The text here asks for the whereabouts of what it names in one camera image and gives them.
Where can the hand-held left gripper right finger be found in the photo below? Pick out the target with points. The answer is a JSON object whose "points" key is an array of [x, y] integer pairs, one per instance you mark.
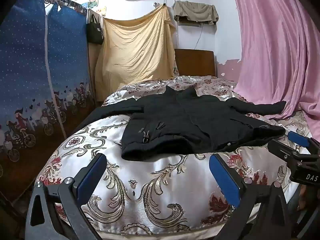
{"points": [[225, 180]]}

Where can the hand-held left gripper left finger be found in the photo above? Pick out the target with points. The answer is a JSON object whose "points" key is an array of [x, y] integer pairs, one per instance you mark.
{"points": [[91, 177]]}

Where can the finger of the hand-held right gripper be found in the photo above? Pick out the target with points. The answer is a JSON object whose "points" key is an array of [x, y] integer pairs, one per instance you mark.
{"points": [[282, 150], [298, 138]]}

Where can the black jacket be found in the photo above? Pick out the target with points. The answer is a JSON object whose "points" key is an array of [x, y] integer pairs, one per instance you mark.
{"points": [[187, 120]]}

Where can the floral satin bedspread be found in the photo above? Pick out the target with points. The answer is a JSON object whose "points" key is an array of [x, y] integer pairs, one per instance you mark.
{"points": [[150, 192]]}

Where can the pink curtain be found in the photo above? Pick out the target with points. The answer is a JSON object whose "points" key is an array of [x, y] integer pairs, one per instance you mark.
{"points": [[275, 55]]}

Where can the wooden headboard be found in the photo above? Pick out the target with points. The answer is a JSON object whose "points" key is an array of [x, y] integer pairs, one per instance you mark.
{"points": [[195, 62]]}

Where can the blue printed fabric wardrobe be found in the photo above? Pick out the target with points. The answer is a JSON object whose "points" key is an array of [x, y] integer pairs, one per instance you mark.
{"points": [[25, 67]]}

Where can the yellow hanging sheet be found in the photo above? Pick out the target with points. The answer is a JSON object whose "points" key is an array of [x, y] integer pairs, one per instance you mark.
{"points": [[135, 55]]}

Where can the black tote bag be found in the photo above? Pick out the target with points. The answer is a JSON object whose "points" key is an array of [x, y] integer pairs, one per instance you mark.
{"points": [[95, 33]]}

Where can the beige hanging cloth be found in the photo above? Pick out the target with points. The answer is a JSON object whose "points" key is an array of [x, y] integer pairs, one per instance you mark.
{"points": [[195, 11]]}

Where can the colourful wall poster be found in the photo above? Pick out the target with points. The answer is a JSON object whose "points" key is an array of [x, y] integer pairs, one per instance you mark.
{"points": [[93, 1]]}

